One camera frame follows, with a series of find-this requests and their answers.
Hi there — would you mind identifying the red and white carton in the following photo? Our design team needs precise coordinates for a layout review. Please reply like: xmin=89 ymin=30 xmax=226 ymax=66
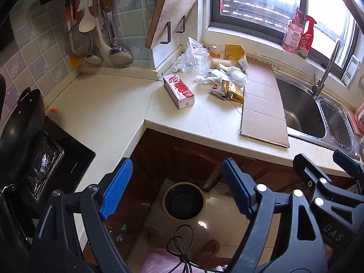
xmin=163 ymin=74 xmax=195 ymax=110

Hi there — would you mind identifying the window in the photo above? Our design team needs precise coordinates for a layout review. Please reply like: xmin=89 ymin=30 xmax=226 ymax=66
xmin=210 ymin=0 xmax=364 ymax=71

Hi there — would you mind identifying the black cable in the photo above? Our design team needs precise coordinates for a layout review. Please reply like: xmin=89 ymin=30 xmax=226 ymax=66
xmin=166 ymin=224 xmax=209 ymax=273

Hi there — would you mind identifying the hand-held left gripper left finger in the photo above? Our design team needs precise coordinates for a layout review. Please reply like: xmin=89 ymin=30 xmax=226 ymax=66
xmin=28 ymin=157 xmax=134 ymax=273

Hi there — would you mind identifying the dark round trash bin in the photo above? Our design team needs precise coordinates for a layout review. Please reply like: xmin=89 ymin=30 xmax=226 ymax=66
xmin=163 ymin=182 xmax=206 ymax=220

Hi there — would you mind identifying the brown wooden cabinet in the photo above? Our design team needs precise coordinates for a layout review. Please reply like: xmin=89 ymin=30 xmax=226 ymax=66
xmin=82 ymin=128 xmax=359 ymax=262

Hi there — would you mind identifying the white rice paddle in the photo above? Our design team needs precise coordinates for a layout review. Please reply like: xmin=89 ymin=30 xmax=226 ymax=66
xmin=79 ymin=0 xmax=96 ymax=33

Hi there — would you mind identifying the person's pink trouser leg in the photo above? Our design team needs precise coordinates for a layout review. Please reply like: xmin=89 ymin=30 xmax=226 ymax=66
xmin=141 ymin=247 xmax=228 ymax=273

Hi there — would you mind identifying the yellow and white box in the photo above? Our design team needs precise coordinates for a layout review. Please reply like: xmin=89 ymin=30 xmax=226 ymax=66
xmin=224 ymin=44 xmax=249 ymax=70

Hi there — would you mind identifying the black wok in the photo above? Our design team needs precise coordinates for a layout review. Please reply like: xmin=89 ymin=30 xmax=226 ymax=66
xmin=0 ymin=88 xmax=46 ymax=188

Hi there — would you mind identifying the steel ladle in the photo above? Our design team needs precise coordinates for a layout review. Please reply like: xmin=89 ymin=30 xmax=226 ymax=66
xmin=98 ymin=0 xmax=134 ymax=66

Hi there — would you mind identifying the silver snack wrapper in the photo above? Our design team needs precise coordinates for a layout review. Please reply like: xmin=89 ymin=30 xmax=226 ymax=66
xmin=210 ymin=82 xmax=228 ymax=99

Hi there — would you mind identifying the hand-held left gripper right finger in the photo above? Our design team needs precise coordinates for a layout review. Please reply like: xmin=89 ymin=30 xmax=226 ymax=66
xmin=222 ymin=158 xmax=330 ymax=273

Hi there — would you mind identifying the metal mesh strainer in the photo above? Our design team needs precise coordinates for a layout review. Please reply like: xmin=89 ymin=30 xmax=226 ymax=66
xmin=65 ymin=24 xmax=93 ymax=59

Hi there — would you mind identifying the white wall socket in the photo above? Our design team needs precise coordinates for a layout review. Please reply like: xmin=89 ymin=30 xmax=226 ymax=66
xmin=343 ymin=55 xmax=361 ymax=87

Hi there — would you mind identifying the wooden cutting board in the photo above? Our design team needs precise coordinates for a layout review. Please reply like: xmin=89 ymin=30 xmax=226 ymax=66
xmin=144 ymin=0 xmax=202 ymax=49

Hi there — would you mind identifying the black gas stove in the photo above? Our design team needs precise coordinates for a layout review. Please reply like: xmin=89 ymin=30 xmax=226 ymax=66
xmin=0 ymin=116 xmax=96 ymax=214

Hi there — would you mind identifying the red spray bottle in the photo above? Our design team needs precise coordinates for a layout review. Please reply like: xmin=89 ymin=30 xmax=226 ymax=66
xmin=297 ymin=15 xmax=317 ymax=60

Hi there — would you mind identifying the pink refill pouch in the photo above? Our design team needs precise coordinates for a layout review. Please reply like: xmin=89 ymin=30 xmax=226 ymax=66
xmin=282 ymin=9 xmax=303 ymax=54

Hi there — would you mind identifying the brown cardboard sheet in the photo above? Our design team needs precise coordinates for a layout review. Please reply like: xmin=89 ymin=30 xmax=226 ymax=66
xmin=240 ymin=57 xmax=290 ymax=148

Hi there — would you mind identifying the stainless steel sink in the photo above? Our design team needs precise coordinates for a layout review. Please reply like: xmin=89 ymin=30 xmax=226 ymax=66
xmin=274 ymin=71 xmax=360 ymax=160

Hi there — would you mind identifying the steel faucet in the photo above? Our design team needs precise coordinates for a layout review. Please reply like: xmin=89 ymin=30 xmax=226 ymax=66
xmin=311 ymin=39 xmax=341 ymax=97

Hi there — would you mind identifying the yellow snack packet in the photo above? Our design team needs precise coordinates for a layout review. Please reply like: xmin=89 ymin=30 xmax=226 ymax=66
xmin=222 ymin=80 xmax=245 ymax=103

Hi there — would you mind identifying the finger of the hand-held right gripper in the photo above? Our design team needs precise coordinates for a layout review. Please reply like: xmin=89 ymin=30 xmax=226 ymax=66
xmin=333 ymin=149 xmax=364 ymax=194
xmin=293 ymin=154 xmax=364 ymax=228

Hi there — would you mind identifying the steel sink drain rack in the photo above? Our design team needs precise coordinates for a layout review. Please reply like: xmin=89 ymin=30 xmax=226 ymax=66
xmin=320 ymin=101 xmax=356 ymax=151

